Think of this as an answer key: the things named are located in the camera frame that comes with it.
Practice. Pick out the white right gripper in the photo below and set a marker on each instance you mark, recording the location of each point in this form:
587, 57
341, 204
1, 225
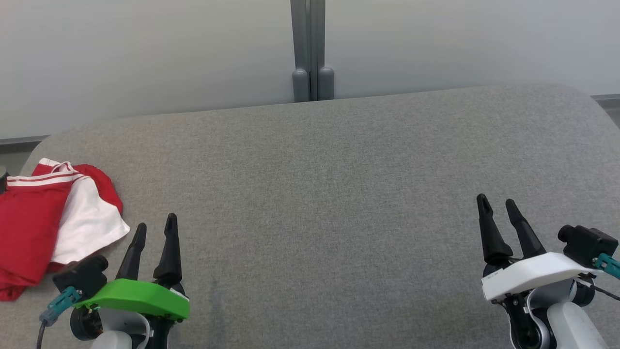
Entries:
533, 274

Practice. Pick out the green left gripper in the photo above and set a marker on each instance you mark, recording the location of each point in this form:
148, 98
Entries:
140, 298

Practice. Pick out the red white basketball jersey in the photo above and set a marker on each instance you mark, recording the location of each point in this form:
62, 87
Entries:
89, 223

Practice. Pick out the red shorts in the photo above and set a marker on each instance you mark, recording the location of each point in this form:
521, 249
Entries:
106, 189

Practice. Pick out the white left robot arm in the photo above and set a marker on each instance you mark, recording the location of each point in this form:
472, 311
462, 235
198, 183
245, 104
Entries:
116, 334

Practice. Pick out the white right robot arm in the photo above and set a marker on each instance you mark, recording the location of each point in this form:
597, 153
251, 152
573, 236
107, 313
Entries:
571, 325

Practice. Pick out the black round object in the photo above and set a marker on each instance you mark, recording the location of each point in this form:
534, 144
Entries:
3, 180

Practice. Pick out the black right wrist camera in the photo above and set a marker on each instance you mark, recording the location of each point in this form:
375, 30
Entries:
588, 245

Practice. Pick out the grey partition base rail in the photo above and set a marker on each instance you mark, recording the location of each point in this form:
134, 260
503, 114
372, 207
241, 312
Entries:
19, 141
608, 97

